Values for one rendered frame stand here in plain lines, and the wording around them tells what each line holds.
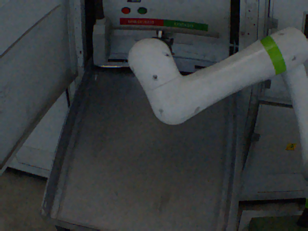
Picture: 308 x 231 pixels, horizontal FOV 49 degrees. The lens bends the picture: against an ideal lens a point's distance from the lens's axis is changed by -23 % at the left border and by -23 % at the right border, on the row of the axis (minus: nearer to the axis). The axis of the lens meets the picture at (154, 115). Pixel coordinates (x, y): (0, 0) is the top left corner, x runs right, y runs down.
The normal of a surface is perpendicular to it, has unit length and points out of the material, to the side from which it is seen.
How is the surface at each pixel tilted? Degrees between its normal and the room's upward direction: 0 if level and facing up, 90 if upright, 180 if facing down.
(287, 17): 90
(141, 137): 0
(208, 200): 0
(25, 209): 0
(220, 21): 90
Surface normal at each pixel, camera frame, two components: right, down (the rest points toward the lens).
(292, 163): -0.15, 0.71
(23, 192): -0.01, -0.70
